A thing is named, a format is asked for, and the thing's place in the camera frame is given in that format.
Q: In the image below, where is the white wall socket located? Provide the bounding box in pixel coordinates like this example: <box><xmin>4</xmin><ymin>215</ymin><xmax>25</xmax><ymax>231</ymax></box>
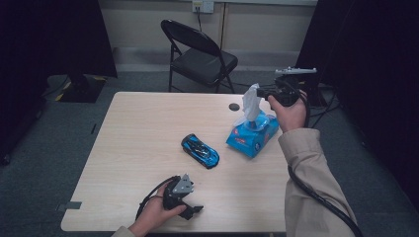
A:
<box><xmin>192</xmin><ymin>0</ymin><xmax>215</xmax><ymax>15</ymax></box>

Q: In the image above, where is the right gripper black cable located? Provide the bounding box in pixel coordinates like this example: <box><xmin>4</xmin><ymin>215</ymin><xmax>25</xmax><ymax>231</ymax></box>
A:
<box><xmin>287</xmin><ymin>88</ymin><xmax>364</xmax><ymax>237</ymax></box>

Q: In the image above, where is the black stand base yellow tape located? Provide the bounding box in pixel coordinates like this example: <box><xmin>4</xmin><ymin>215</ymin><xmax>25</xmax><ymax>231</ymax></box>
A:
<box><xmin>53</xmin><ymin>73</ymin><xmax>109</xmax><ymax>104</ymax></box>
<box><xmin>306</xmin><ymin>80</ymin><xmax>328</xmax><ymax>109</ymax></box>

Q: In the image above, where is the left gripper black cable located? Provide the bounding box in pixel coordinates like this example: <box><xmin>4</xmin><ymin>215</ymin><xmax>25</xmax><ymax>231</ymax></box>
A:
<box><xmin>134</xmin><ymin>175</ymin><xmax>181</xmax><ymax>221</ymax></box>

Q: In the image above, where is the person's left hand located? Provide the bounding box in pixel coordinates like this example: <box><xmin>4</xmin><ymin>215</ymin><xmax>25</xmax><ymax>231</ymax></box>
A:
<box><xmin>127</xmin><ymin>182</ymin><xmax>188</xmax><ymax>237</ymax></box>

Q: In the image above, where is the blue toy car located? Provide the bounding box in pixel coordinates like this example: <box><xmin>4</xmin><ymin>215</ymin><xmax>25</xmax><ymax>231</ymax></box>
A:
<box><xmin>180</xmin><ymin>132</ymin><xmax>221</xmax><ymax>170</ymax></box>

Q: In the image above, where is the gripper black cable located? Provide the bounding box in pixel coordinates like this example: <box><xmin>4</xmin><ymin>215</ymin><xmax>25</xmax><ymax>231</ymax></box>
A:
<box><xmin>134</xmin><ymin>175</ymin><xmax>181</xmax><ymax>221</ymax></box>
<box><xmin>287</xmin><ymin>88</ymin><xmax>364</xmax><ymax>237</ymax></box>

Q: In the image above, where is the white wet wipe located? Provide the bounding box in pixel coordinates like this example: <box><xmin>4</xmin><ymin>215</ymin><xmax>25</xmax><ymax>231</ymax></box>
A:
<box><xmin>241</xmin><ymin>83</ymin><xmax>263</xmax><ymax>123</ymax></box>

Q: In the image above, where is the black floor cable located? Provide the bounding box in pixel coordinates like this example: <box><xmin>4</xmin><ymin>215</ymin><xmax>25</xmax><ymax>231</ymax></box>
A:
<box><xmin>226</xmin><ymin>79</ymin><xmax>265</xmax><ymax>91</ymax></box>
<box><xmin>308</xmin><ymin>90</ymin><xmax>342</xmax><ymax>130</ymax></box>

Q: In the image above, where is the person's right hand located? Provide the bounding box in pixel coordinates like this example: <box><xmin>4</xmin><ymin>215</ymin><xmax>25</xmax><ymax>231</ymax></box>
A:
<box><xmin>267</xmin><ymin>90</ymin><xmax>309</xmax><ymax>134</ymax></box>

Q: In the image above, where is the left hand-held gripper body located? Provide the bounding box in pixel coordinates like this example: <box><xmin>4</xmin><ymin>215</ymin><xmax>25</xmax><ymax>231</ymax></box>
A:
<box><xmin>162</xmin><ymin>173</ymin><xmax>195</xmax><ymax>211</ymax></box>

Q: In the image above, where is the black curtain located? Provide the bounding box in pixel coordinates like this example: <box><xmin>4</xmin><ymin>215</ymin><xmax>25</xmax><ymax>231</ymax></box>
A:
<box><xmin>294</xmin><ymin>0</ymin><xmax>419</xmax><ymax>211</ymax></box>
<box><xmin>0</xmin><ymin>0</ymin><xmax>119</xmax><ymax>166</ymax></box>

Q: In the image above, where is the black folding chair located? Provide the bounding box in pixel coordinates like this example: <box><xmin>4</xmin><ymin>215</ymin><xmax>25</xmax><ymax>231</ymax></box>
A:
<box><xmin>160</xmin><ymin>19</ymin><xmax>239</xmax><ymax>95</ymax></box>

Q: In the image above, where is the beige wall conduit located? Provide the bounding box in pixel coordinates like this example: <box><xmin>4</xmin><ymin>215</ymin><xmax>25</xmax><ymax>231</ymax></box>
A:
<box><xmin>219</xmin><ymin>2</ymin><xmax>229</xmax><ymax>51</ymax></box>

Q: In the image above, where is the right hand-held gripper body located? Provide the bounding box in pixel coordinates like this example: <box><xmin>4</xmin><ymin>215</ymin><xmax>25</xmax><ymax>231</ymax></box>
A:
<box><xmin>275</xmin><ymin>66</ymin><xmax>318</xmax><ymax>108</ymax></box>

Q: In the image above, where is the grey tape piece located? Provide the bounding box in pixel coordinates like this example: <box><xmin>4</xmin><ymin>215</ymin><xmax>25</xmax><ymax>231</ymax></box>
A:
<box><xmin>55</xmin><ymin>200</ymin><xmax>83</xmax><ymax>212</ymax></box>

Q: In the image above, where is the blue wet wipes pack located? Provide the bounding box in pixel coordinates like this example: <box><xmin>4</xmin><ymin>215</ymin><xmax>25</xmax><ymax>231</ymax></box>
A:
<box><xmin>225</xmin><ymin>110</ymin><xmax>281</xmax><ymax>159</ymax></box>

